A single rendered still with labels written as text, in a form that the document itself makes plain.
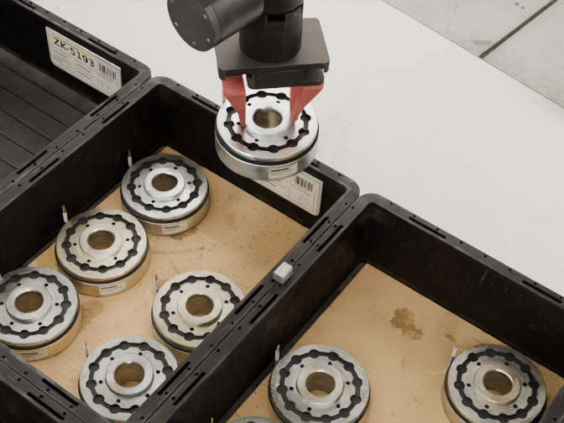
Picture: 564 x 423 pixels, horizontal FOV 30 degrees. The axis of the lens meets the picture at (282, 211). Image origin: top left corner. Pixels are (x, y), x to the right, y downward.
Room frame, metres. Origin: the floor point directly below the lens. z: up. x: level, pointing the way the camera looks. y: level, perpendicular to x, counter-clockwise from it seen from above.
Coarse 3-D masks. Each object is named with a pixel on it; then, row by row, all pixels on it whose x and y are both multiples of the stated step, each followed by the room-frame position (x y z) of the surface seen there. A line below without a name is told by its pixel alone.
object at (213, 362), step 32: (416, 224) 0.73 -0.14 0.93; (320, 256) 0.68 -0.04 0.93; (480, 256) 0.69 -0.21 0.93; (288, 288) 0.63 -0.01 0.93; (544, 288) 0.65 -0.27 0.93; (256, 320) 0.59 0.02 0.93; (224, 352) 0.55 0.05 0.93; (192, 384) 0.52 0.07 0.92; (160, 416) 0.48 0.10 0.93; (544, 416) 0.51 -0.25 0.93
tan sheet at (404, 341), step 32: (352, 288) 0.71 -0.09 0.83; (384, 288) 0.72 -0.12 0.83; (320, 320) 0.67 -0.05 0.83; (352, 320) 0.67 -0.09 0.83; (384, 320) 0.67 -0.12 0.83; (416, 320) 0.68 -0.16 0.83; (448, 320) 0.68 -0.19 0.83; (352, 352) 0.63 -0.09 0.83; (384, 352) 0.63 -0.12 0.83; (416, 352) 0.63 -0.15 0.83; (448, 352) 0.64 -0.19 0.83; (384, 384) 0.59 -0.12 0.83; (416, 384) 0.59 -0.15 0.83; (384, 416) 0.55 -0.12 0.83; (416, 416) 0.55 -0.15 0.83
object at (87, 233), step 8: (96, 224) 0.75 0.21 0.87; (104, 224) 0.75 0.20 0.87; (88, 232) 0.74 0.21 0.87; (96, 232) 0.74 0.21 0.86; (112, 232) 0.74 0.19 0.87; (120, 232) 0.74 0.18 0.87; (80, 240) 0.73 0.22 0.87; (88, 240) 0.73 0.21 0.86; (120, 240) 0.73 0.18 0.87; (80, 248) 0.72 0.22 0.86; (88, 248) 0.72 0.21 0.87; (112, 248) 0.72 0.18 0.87; (120, 248) 0.72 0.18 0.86; (88, 256) 0.71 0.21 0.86; (96, 256) 0.71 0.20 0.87; (104, 256) 0.71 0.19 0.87
